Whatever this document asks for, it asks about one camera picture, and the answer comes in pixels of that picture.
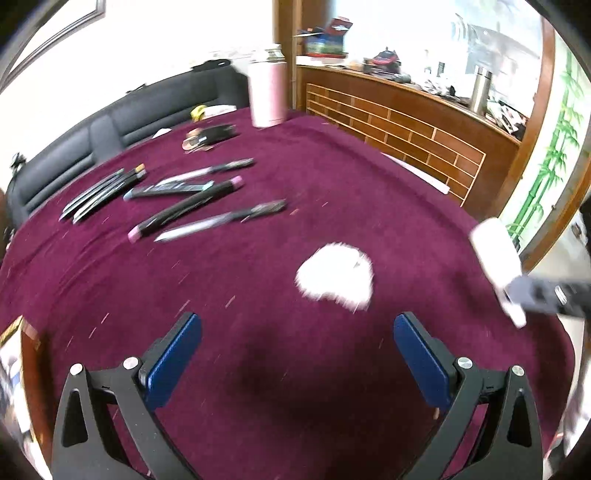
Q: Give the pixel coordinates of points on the bamboo wall painting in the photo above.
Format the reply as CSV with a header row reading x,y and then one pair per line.
x,y
549,161

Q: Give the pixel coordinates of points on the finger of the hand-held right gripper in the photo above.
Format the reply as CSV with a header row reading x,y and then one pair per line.
x,y
531,290

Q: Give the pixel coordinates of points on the white paper sheet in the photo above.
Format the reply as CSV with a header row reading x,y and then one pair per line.
x,y
221,110

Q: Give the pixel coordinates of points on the small yellow object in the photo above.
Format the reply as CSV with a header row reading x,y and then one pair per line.
x,y
199,113

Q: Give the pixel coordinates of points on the white flat board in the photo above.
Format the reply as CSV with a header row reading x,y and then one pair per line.
x,y
425,177

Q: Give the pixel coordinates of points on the pink thermos bottle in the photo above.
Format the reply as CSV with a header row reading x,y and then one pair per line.
x,y
268,92

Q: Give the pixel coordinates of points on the white bottle with neck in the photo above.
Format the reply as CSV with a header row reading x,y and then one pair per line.
x,y
491,254

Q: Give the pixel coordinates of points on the black marker pink cap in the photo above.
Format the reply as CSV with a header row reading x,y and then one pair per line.
x,y
184,210

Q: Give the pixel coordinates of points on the red toy car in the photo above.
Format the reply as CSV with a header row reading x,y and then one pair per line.
x,y
385,64

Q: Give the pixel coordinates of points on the colourful boxes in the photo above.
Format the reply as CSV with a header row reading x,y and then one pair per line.
x,y
325,39

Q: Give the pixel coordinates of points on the etched glass panel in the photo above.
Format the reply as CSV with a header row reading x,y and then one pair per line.
x,y
438,37

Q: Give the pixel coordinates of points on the small black tripod clamp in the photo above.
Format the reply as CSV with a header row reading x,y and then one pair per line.
x,y
17,165

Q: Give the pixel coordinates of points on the silver pen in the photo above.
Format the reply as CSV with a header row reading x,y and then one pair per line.
x,y
217,168

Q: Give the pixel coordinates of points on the fluffy round pouch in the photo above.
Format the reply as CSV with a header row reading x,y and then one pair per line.
x,y
332,277

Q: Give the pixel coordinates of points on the white gift box gold edge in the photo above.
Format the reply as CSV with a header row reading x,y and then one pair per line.
x,y
9,332

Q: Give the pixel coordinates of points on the black key case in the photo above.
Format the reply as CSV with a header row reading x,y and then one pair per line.
x,y
217,134

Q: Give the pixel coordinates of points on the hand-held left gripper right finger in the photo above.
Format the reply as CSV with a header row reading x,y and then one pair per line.
x,y
422,362

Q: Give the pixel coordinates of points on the pair of black pens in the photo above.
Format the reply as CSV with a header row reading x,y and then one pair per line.
x,y
111,194

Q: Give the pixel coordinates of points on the framed wall painting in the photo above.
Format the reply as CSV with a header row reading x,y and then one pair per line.
x,y
69,18

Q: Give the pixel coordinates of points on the black leather sofa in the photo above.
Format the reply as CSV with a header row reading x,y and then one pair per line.
x,y
138,110

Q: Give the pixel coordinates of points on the wooden lattice counter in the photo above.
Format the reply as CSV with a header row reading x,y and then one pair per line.
x,y
415,124

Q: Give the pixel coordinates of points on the maroon velvet tablecloth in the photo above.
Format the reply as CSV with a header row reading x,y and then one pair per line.
x,y
277,369

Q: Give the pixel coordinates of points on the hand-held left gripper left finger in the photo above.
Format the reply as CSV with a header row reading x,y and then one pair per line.
x,y
173,364

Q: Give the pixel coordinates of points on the steel flask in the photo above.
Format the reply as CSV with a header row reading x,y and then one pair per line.
x,y
480,90

